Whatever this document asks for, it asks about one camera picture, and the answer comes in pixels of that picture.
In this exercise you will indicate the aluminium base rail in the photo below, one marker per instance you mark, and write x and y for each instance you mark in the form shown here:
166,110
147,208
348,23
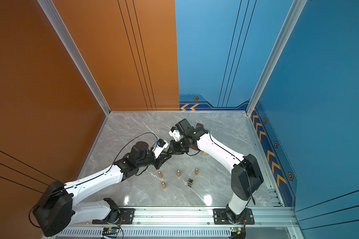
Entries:
206,217

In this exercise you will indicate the aluminium corner post right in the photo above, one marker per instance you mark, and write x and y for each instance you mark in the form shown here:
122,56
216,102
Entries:
281,41

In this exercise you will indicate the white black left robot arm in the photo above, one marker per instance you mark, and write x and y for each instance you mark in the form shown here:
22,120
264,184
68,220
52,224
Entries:
57,207

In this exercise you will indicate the green circuit board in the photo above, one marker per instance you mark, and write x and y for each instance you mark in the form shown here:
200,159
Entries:
235,231
111,232

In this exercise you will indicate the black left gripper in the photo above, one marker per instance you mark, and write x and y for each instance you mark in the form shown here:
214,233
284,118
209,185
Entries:
160,160

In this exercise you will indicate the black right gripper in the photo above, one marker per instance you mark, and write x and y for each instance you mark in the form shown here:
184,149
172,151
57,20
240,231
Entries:
173,150

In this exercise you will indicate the aluminium corner post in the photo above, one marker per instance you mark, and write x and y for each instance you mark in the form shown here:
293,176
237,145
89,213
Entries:
63,33
281,41

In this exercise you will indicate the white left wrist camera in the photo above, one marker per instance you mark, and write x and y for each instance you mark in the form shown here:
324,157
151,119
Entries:
159,147

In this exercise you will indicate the black gold square lipstick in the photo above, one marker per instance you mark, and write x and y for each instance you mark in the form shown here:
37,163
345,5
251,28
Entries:
190,183

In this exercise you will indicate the aluminium corner post left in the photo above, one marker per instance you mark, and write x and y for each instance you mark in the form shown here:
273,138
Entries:
63,33

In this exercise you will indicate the green circuit board left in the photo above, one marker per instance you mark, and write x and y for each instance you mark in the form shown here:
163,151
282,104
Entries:
111,232

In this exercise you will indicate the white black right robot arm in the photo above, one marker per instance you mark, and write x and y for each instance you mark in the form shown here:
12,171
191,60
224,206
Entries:
246,176

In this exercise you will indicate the green circuit board right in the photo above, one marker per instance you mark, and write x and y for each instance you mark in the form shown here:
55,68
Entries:
235,231

